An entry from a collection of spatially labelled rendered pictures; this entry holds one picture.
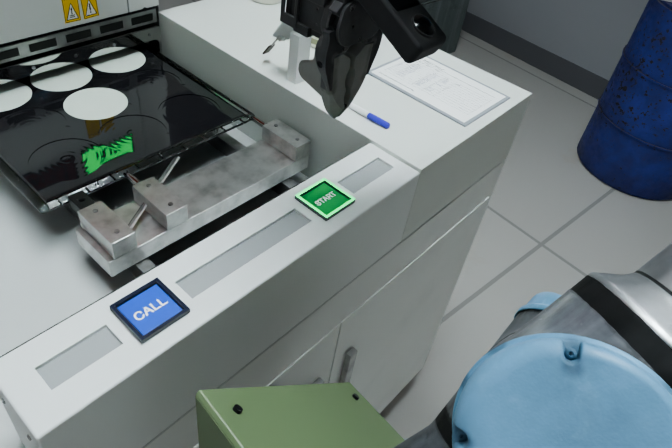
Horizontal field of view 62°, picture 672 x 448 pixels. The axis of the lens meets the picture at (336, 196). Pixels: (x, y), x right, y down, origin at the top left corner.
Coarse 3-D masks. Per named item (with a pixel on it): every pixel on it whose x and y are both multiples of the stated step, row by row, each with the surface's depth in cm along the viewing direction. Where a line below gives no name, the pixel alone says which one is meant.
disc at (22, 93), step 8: (0, 88) 93; (8, 88) 94; (16, 88) 94; (24, 88) 94; (0, 96) 92; (8, 96) 92; (16, 96) 92; (24, 96) 92; (0, 104) 90; (8, 104) 90; (16, 104) 91
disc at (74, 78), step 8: (72, 64) 102; (48, 72) 99; (56, 72) 99; (64, 72) 99; (72, 72) 100; (80, 72) 100; (88, 72) 100; (32, 80) 96; (40, 80) 97; (48, 80) 97; (56, 80) 97; (64, 80) 98; (72, 80) 98; (80, 80) 98; (88, 80) 98; (40, 88) 95; (48, 88) 95; (56, 88) 95; (64, 88) 96; (72, 88) 96
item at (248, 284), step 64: (384, 192) 76; (192, 256) 63; (256, 256) 65; (320, 256) 69; (64, 320) 55; (192, 320) 57; (256, 320) 65; (0, 384) 49; (64, 384) 50; (128, 384) 52; (192, 384) 61
